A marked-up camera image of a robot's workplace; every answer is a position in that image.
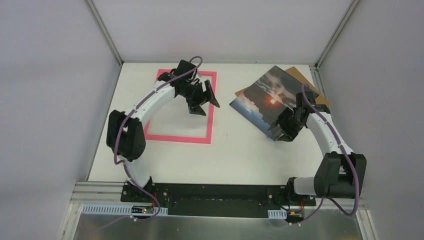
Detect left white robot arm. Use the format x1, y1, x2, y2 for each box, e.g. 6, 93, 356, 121
106, 56, 220, 203

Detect sunset landscape photo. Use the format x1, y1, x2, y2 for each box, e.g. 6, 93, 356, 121
229, 65, 308, 141

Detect brown fibreboard backing board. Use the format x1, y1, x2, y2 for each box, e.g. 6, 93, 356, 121
234, 66, 331, 108

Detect white cable duct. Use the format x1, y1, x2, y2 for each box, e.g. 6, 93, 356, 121
81, 204, 169, 217
267, 208, 287, 220

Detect aluminium front rail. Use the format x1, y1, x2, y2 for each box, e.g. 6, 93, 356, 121
70, 181, 369, 211

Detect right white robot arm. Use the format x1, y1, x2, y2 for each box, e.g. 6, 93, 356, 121
270, 91, 367, 205

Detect right white cable duct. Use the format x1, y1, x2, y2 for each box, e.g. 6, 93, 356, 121
267, 208, 287, 220

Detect pink wooden photo frame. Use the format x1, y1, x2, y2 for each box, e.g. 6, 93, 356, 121
143, 68, 218, 145

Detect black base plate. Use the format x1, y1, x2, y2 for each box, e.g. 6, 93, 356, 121
120, 182, 316, 219

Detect left white cable duct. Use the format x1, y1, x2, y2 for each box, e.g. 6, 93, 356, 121
81, 204, 169, 217

